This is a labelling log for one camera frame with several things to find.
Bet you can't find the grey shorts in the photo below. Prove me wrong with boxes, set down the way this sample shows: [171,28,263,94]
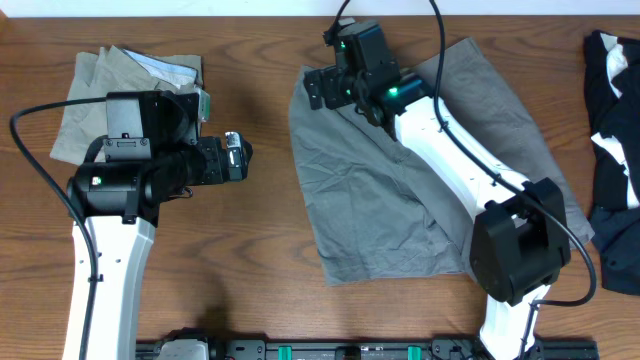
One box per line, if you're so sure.
[289,38,594,285]

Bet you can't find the black and white garment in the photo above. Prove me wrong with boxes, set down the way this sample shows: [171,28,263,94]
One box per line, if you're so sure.
[583,30,639,296]

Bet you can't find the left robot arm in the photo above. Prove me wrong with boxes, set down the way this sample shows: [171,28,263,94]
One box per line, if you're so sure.
[63,89,253,359]

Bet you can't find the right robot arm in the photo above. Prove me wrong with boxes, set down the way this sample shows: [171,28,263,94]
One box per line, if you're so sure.
[304,18,571,359]

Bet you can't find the folded khaki shorts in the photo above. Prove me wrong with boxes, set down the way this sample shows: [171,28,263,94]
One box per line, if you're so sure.
[49,45,211,166]

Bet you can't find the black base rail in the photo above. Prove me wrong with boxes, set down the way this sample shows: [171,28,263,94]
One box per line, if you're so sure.
[134,327,600,360]

